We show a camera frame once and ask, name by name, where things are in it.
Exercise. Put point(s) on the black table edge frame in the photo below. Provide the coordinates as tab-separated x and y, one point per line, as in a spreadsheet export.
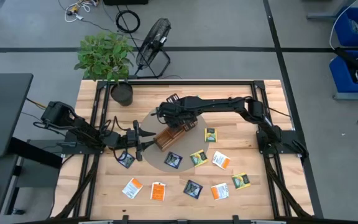
197	83

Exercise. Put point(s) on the round beige mat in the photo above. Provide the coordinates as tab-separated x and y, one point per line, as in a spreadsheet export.
191	144

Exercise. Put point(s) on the dark blue blackcurrant tea bag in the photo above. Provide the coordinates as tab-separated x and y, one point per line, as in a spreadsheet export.
126	160
193	188
173	160

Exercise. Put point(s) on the black desk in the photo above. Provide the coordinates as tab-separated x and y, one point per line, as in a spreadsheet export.
5	118

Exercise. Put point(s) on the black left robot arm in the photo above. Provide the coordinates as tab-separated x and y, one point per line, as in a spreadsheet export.
61	115

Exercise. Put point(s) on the green plant in black pot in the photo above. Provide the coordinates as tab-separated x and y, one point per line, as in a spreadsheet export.
104	56

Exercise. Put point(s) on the white orange tea bag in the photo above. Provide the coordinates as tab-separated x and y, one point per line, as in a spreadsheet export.
219	191
158	191
132	188
221	160

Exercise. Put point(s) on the black desk beam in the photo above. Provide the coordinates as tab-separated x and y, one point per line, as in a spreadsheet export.
36	154

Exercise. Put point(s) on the blue plastic storage bin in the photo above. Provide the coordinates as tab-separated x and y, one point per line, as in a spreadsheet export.
342	34
337	77

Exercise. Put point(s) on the grey side desk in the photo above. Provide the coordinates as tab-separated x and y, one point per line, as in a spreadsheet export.
2	174

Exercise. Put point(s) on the black pole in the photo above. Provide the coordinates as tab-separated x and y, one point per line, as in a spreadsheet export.
350	60

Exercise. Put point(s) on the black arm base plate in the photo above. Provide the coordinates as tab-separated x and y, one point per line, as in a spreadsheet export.
287	138
73	150

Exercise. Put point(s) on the black floor fan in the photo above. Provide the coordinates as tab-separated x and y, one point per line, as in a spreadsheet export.
154	43

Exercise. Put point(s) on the black floor box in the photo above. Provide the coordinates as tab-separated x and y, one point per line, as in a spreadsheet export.
126	2

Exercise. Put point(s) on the wooden tea organizer box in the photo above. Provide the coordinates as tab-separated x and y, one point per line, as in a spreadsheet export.
166	140

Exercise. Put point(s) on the black frame clamp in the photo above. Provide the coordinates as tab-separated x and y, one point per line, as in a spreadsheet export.
125	219
235	219

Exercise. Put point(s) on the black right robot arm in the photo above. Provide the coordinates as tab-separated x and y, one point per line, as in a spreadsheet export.
216	104

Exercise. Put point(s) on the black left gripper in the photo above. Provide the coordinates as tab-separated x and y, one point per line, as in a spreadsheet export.
131	137

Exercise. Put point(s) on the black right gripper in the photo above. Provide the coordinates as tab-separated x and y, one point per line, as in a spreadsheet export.
176	113

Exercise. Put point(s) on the grey desk foot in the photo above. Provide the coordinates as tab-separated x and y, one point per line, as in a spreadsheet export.
322	15
353	96

